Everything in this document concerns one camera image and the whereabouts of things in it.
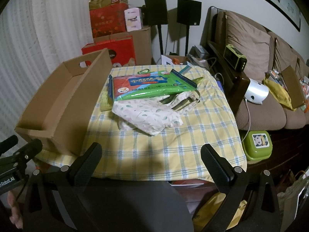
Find flat red gift box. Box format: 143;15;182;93
81;36;137;67

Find black speaker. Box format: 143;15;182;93
144;0;167;26
177;0;202;25

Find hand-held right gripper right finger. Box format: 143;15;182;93
200;144;282;223

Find white rounded device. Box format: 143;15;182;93
245;78;269;105

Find brown cardboard box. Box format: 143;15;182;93
14;48;113;156

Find white curtain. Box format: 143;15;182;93
0;0;138;145

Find black speaker stand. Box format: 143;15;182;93
157;24;165;56
184;24;191;56

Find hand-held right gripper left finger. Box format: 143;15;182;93
23;142;103;223

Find brown paper shopping bag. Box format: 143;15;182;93
278;167;309;232

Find teal flat strip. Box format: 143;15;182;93
179;64;194;74

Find brown cardboard piece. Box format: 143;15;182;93
281;65;307;109

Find green lunch box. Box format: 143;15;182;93
241;130;273;160

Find large brown sofa cushion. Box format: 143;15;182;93
223;11;271;69

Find yellow plastic bag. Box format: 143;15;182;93
193;193;249;232

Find large brown carton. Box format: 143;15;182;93
93;26;152;66

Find green and red packet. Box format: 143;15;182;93
107;69;202;102

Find tall red gift box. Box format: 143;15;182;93
89;3;129;38

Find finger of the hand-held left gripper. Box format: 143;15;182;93
0;135;19;155
13;139;43;166

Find yellow plaid cloth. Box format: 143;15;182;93
36;64;248;182

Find small brown sofa cushion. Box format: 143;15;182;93
272;37;299;73

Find person's left hand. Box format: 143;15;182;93
6;190;24;228

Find white tissue box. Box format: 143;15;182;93
124;8;143;32

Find green portable radio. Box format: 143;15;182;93
223;45;247;72

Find white leaf-patterned tissue packet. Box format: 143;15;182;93
112;90;201;136

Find brown sofa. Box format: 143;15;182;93
200;6;309;134

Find white cable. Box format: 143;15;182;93
239;97;252;145

